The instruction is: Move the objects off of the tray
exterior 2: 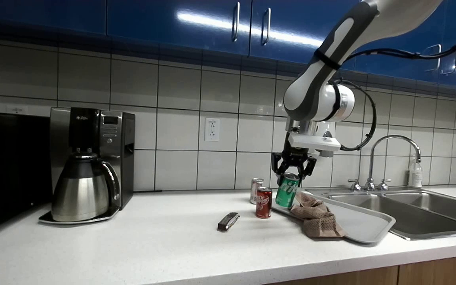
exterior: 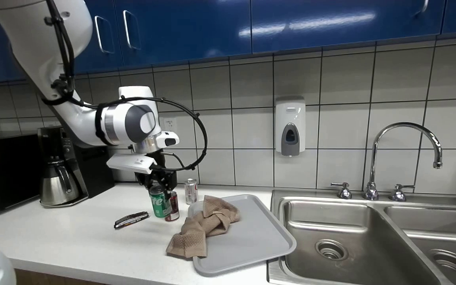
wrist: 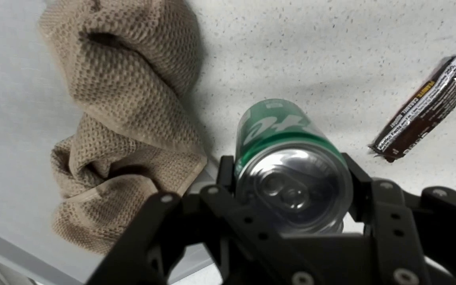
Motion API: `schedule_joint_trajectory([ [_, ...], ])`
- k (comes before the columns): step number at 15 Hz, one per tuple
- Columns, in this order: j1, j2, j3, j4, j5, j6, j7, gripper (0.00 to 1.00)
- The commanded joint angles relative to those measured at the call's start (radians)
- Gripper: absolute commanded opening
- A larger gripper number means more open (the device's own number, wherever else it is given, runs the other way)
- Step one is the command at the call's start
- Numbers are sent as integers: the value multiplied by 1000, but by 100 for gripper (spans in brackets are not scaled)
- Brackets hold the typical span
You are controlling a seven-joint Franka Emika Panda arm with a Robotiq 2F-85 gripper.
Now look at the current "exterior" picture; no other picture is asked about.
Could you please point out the white wall soap dispenser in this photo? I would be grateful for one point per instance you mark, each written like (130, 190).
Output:
(290, 116)

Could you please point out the blue glossy upper cabinet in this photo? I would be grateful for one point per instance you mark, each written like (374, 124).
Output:
(317, 24)

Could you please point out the stainless steel double sink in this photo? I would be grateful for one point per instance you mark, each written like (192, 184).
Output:
(344, 231)

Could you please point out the red soda can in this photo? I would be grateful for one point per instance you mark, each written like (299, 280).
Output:
(173, 207)

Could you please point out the chrome gooseneck faucet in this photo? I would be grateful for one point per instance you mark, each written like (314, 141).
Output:
(402, 125)

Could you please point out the black steel coffee maker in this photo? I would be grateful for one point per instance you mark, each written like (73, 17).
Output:
(94, 168)

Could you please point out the wooden lower cabinet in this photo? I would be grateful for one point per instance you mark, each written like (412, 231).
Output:
(54, 277)

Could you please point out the steel coffee carafe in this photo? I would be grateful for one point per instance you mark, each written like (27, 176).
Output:
(54, 190)

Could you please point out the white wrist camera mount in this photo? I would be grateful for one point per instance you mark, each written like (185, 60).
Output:
(130, 163)

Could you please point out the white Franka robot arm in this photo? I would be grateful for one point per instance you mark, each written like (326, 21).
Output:
(32, 48)

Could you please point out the grey plastic tray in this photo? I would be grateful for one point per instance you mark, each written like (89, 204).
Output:
(254, 238)

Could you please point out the black microwave oven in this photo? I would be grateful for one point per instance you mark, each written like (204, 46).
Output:
(7, 174)

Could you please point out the green soda can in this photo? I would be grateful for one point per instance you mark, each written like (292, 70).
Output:
(159, 204)

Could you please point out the silver soda can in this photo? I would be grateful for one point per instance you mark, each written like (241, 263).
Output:
(190, 190)

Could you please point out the beige waffle cloth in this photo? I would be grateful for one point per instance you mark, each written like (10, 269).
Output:
(201, 226)

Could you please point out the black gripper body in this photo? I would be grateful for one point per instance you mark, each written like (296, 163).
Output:
(162, 169)

